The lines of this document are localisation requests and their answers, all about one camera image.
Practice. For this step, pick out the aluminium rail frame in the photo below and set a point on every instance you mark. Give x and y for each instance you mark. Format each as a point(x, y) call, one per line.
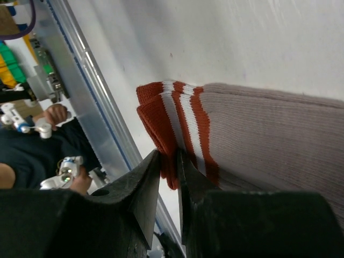
point(89, 93)

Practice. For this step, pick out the operator dark shirt torso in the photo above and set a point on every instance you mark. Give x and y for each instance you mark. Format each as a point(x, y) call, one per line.
point(34, 159)

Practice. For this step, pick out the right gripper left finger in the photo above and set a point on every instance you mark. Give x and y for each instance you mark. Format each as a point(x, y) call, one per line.
point(115, 221)

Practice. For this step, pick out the taupe sock red striped cuff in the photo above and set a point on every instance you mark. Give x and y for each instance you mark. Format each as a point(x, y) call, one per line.
point(244, 138)

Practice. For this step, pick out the operator hand upper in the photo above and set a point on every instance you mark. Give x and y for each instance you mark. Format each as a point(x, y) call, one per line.
point(56, 114)

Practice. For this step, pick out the white teleoperation controller upper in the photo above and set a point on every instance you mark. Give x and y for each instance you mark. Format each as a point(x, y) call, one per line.
point(18, 125)

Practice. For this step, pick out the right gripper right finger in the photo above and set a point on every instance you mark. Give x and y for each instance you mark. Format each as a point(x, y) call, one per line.
point(218, 223)

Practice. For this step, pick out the green circuit board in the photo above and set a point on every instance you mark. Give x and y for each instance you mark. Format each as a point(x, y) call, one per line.
point(49, 71)

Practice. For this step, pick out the white teleoperation controller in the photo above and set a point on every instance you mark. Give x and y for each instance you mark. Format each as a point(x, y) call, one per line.
point(69, 168)
point(18, 125)

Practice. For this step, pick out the white teleoperation controller lower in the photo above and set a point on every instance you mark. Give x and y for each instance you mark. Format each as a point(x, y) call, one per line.
point(69, 168)

